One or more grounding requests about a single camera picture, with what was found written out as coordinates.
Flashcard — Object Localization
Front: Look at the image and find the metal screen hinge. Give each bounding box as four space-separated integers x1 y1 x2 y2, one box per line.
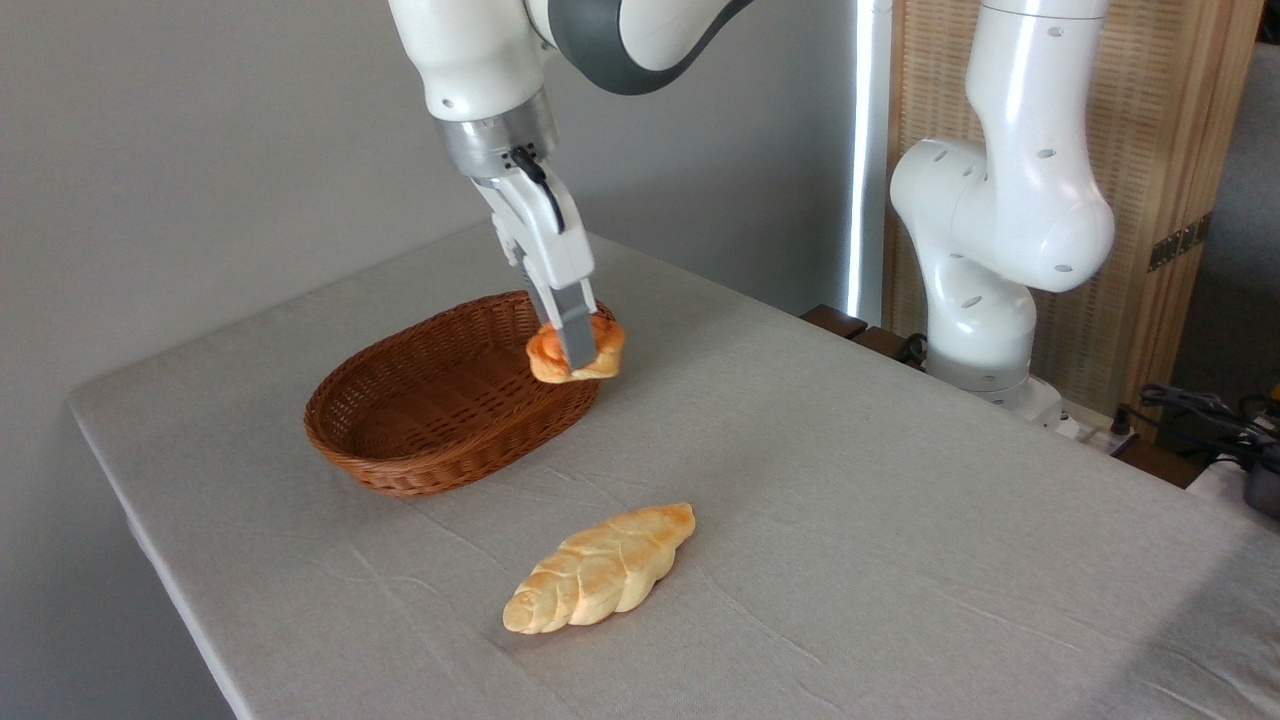
1148 212 1213 273

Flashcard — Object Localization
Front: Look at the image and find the braided golden bread loaf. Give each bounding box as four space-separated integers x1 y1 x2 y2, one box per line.
502 502 696 635

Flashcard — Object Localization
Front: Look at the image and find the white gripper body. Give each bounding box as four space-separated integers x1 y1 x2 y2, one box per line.
470 170 598 293

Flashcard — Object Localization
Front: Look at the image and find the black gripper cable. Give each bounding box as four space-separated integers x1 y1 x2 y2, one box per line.
508 147 567 234

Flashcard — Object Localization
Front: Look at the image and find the black cable bundle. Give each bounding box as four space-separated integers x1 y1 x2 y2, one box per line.
1138 382 1280 453

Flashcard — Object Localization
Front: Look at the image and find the brown wicker basket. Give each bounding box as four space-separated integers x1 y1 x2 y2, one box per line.
304 291 617 498

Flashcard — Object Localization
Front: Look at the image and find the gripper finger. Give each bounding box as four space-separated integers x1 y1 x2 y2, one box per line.
493 220 549 326
540 280 601 370

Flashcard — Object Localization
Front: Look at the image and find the white vertical post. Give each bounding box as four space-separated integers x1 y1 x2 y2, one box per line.
845 0 894 327

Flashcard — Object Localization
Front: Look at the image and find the wooden bamboo folding screen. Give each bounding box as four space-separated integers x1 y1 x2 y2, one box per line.
882 0 1266 441

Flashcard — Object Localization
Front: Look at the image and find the orange flower-shaped bun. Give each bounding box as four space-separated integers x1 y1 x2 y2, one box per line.
526 314 627 385

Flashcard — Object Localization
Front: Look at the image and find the white power strip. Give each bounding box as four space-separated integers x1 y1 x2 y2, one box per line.
1058 408 1141 457

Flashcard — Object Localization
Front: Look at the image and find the dark brown wooden block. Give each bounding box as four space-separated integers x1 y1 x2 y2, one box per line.
800 304 869 340
852 325 927 370

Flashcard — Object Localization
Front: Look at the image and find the grey tablecloth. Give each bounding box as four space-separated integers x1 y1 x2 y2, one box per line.
68 225 1280 720

